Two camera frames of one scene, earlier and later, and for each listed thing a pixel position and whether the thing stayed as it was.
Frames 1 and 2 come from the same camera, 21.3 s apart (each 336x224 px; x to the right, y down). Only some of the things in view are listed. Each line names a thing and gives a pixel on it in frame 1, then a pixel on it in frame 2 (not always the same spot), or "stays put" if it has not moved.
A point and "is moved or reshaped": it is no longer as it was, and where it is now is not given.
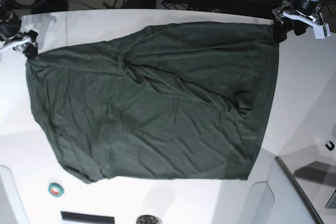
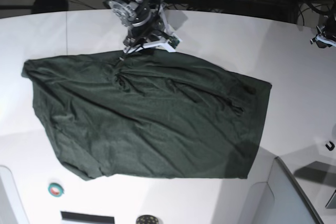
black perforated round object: (147, 219) stays put
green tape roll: (55, 190) stays put
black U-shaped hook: (332, 147) stays put
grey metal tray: (315, 176) to (280, 199)
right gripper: (305, 5) to (328, 32)
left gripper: (9, 28) to (146, 31)
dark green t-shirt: (176, 100) is moved or reshaped
